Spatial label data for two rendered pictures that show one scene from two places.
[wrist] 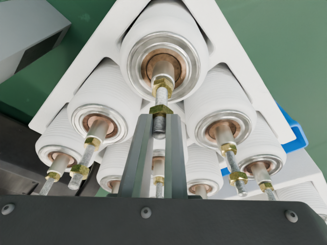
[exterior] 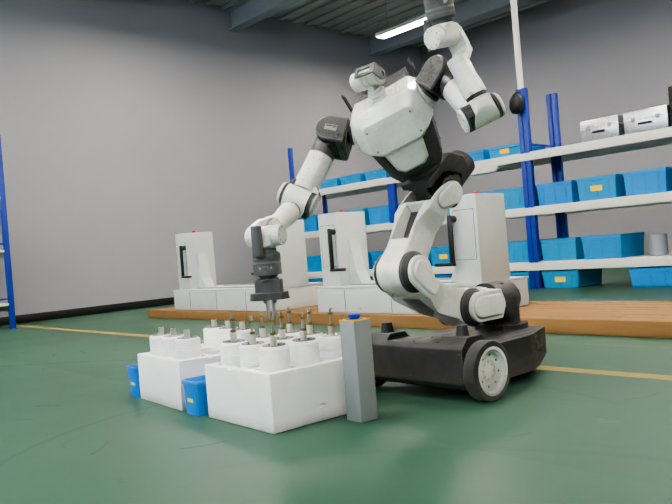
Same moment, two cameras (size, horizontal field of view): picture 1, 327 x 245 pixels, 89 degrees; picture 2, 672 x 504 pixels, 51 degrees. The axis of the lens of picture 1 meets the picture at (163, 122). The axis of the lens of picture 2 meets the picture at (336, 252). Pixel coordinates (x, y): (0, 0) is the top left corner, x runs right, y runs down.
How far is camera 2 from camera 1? 2.14 m
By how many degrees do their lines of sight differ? 48
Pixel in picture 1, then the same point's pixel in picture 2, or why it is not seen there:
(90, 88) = (305, 347)
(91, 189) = not seen: hidden behind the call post
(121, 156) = not seen: hidden behind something
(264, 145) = (232, 346)
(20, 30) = (348, 377)
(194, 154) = not seen: hidden behind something
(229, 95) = (250, 350)
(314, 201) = (185, 346)
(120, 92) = (294, 350)
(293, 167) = (191, 368)
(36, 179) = (388, 342)
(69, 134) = (325, 341)
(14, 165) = (399, 346)
